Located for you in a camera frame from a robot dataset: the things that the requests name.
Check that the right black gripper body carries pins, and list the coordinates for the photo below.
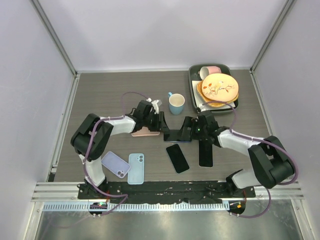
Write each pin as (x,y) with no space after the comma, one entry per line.
(198,130)

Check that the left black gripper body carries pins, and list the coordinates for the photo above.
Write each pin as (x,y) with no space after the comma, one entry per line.
(155,121)

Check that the blue-edged black phone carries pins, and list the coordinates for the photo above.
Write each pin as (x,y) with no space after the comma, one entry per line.
(176,137)

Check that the pink phone case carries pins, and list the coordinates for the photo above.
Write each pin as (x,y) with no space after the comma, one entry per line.
(144,132)

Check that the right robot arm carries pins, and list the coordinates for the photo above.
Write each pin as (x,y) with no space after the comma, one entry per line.
(271,164)

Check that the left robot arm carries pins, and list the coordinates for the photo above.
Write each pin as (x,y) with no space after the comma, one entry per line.
(91,138)

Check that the black phone right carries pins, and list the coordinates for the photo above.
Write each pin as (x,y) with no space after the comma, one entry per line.
(205,154)

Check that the black phone middle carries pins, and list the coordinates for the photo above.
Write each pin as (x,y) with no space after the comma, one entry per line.
(177,159)

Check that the light blue phone case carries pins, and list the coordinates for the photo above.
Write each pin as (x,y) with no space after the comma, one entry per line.
(135,175)

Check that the purple phone case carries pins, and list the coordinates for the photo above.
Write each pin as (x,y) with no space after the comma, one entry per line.
(115,164)

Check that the white square plate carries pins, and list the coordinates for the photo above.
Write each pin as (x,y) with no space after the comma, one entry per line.
(198,99)

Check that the woven yellow plate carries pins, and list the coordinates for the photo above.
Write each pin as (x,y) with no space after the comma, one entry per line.
(212,103)

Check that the blue mug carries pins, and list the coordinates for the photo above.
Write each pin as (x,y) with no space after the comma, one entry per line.
(176,103)

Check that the orange bird plate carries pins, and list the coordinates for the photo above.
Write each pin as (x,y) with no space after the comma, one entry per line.
(220,87)

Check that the pink cup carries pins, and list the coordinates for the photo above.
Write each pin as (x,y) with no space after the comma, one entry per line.
(205,71)

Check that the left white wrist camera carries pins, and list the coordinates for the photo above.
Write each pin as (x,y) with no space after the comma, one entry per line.
(155,103)

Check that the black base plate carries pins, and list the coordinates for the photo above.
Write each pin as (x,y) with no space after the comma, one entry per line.
(175,192)

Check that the white cable duct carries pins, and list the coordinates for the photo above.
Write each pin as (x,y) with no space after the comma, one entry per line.
(126,207)

